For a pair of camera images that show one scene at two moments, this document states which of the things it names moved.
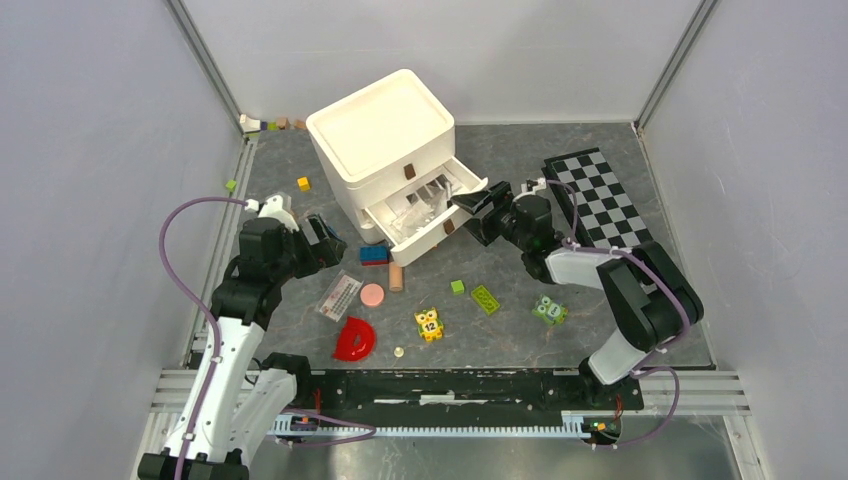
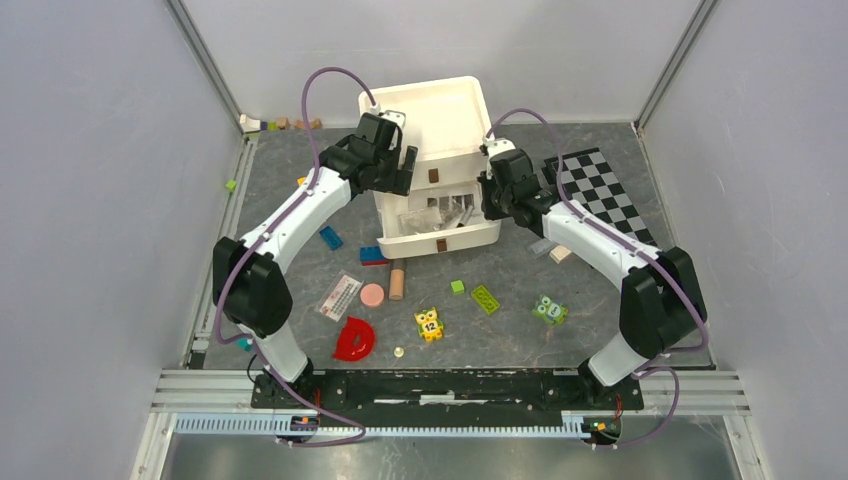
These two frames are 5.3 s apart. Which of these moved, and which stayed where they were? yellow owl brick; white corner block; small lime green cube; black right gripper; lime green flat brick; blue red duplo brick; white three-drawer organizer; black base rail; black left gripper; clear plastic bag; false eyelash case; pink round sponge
Moved: white three-drawer organizer; black left gripper; black right gripper; clear plastic bag
Stayed: small lime green cube; black base rail; pink round sponge; false eyelash case; white corner block; yellow owl brick; lime green flat brick; blue red duplo brick
